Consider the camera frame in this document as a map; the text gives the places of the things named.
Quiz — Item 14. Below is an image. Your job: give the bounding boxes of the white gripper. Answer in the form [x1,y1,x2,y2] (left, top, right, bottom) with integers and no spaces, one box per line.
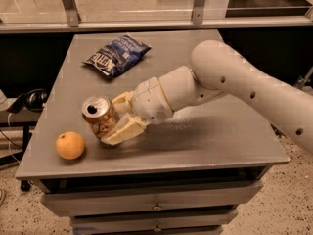
[100,77,173,146]

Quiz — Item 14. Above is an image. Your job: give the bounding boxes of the orange soda can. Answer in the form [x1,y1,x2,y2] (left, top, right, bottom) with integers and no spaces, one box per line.
[82,96,119,139]

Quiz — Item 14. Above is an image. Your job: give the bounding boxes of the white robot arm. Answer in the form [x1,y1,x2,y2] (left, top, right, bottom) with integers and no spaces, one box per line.
[101,40,313,153]

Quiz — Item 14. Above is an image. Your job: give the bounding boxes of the blue chip bag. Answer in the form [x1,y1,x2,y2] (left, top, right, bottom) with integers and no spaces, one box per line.
[85,34,151,78]

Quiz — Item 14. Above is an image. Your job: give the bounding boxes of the orange fruit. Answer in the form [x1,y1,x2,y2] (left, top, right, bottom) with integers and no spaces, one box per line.
[56,131,85,160]

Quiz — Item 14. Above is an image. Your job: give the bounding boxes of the grey drawer cabinet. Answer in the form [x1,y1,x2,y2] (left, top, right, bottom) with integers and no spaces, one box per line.
[15,29,291,235]

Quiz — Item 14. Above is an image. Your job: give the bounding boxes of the black headphones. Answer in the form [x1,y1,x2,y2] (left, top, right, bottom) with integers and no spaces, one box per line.
[7,89,48,114]

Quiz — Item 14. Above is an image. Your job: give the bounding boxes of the top drawer knob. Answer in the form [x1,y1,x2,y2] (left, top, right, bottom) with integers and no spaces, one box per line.
[152,200,162,212]

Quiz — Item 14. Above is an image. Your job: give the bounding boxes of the drawer knob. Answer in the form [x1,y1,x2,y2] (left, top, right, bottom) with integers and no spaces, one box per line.
[154,224,162,233]
[152,200,162,212]

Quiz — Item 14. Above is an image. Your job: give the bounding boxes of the lower drawer knob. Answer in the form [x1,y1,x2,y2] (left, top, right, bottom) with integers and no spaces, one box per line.
[154,224,162,233]

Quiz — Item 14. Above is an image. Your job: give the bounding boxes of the lower grey drawer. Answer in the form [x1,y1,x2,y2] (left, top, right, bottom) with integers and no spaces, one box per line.
[70,210,238,235]

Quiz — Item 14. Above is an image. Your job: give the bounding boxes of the grey drawer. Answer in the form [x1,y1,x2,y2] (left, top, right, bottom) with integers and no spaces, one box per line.
[70,210,238,235]
[41,180,263,216]

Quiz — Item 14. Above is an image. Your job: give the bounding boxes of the top grey drawer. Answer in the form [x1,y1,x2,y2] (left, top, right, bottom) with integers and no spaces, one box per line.
[41,180,263,216]

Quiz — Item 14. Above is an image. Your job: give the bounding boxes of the metal window rail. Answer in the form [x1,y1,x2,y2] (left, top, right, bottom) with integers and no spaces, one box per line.
[0,16,313,34]

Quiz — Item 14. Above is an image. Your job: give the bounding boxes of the white cable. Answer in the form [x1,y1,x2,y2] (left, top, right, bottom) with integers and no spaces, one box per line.
[6,113,22,165]

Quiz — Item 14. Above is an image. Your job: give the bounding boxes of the left metal railing post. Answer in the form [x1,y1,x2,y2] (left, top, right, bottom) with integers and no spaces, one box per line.
[62,0,81,27]

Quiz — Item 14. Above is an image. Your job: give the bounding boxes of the metal railing post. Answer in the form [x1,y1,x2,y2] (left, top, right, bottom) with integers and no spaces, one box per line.
[62,0,81,27]
[191,0,205,24]

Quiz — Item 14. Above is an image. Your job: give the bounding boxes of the right metal railing post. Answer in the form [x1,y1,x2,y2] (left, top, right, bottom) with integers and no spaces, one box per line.
[191,0,205,24]

